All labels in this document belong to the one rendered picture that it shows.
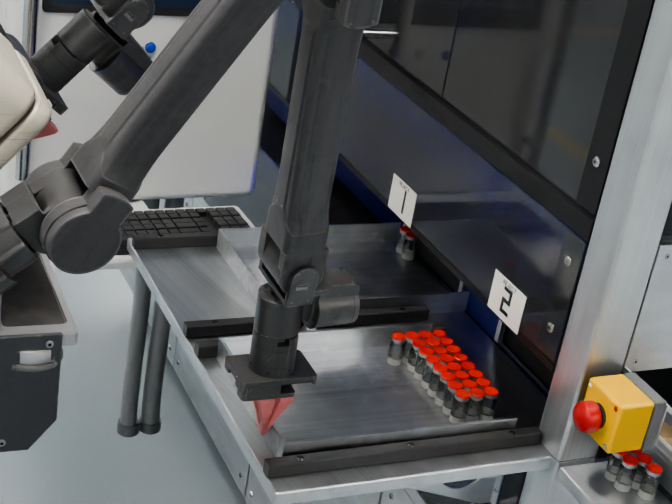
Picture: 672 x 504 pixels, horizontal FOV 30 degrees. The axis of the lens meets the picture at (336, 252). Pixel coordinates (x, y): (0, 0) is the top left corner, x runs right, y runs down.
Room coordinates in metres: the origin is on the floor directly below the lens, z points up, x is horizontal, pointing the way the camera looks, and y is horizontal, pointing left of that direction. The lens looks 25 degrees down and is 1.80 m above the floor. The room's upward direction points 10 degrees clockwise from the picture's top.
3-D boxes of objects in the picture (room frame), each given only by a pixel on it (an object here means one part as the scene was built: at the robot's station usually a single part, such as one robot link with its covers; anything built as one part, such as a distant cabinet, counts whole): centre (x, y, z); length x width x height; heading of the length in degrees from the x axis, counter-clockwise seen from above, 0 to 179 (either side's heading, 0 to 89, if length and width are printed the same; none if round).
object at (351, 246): (1.85, -0.01, 0.90); 0.34 x 0.26 x 0.04; 118
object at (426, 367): (1.54, -0.17, 0.91); 0.18 x 0.02 x 0.05; 27
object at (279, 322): (1.35, 0.05, 1.07); 0.07 x 0.06 x 0.07; 123
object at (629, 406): (1.38, -0.39, 1.00); 0.08 x 0.07 x 0.07; 118
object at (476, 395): (1.55, -0.19, 0.91); 0.18 x 0.02 x 0.05; 27
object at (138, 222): (2.03, 0.34, 0.82); 0.40 x 0.14 x 0.02; 119
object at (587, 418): (1.36, -0.35, 1.00); 0.04 x 0.04 x 0.04; 28
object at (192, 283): (1.66, -0.03, 0.87); 0.70 x 0.48 x 0.02; 28
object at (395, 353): (1.60, -0.11, 0.91); 0.02 x 0.02 x 0.05
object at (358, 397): (1.49, -0.07, 0.90); 0.34 x 0.26 x 0.04; 117
